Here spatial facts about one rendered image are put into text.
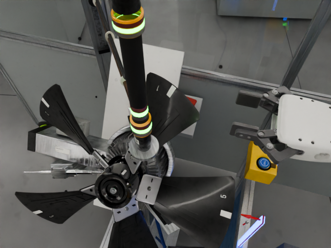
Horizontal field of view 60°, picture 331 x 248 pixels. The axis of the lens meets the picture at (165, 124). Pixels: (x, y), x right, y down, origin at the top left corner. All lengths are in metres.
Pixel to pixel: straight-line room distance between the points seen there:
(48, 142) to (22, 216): 1.27
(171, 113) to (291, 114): 0.38
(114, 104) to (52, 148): 0.28
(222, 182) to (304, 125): 0.47
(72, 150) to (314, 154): 0.82
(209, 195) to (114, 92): 0.51
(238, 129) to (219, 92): 1.06
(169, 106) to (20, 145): 1.97
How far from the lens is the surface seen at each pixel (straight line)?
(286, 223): 2.27
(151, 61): 1.04
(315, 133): 0.49
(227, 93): 1.52
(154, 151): 0.66
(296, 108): 0.51
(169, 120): 0.78
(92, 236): 2.14
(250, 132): 0.47
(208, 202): 0.90
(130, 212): 0.99
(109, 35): 0.79
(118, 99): 1.09
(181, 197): 0.90
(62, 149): 1.11
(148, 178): 0.93
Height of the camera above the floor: 2.04
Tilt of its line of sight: 56 degrees down
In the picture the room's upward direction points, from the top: straight up
